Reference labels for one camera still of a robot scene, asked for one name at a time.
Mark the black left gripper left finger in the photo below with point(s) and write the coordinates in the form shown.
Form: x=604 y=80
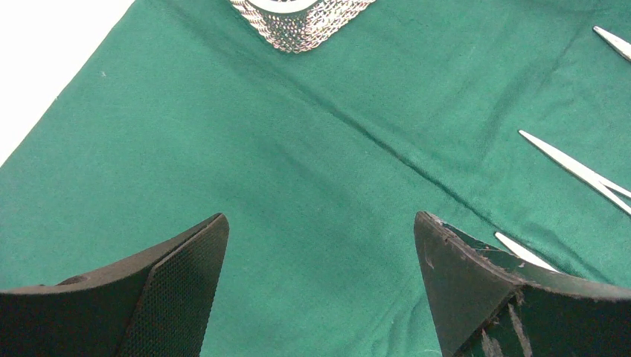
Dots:
x=154 y=303

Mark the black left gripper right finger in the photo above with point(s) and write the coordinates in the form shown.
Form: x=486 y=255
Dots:
x=487 y=302

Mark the surgical scissors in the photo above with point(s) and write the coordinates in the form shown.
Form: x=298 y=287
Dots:
x=522 y=252

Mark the dark green surgical drape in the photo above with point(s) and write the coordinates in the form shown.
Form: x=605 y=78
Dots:
x=321 y=160

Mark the surgical forceps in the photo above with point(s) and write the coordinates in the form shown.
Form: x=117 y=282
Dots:
x=621 y=46

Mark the metal mesh instrument tray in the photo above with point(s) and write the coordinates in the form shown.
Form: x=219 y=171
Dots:
x=298 y=26

